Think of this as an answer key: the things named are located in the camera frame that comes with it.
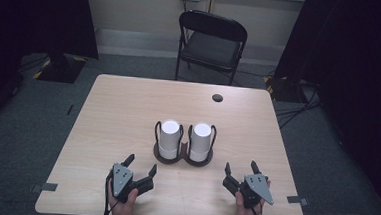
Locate left hand-held gripper cable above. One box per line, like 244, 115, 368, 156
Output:
102, 171, 114, 215

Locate black diagonal rod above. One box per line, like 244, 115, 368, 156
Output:
151, 119, 219, 168

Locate grey tape strip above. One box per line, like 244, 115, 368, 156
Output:
31, 181, 59, 194
286, 195, 310, 207

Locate right white cup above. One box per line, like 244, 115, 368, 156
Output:
188, 122, 214, 164

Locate person's left hand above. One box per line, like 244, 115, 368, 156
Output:
106, 186, 139, 215

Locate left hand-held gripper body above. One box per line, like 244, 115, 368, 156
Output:
106, 162, 156, 205

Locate black floor cables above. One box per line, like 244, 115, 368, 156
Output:
273, 79, 324, 131

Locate stack of white cups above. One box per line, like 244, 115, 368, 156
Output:
156, 119, 183, 161

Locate black curtain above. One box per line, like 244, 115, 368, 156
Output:
0, 0, 103, 140
266, 0, 381, 213

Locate black folding chair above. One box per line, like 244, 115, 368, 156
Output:
174, 9, 249, 88

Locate black stand base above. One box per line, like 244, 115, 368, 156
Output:
263, 75, 315, 104
33, 51, 88, 85

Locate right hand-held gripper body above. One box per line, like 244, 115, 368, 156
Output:
220, 172, 277, 211

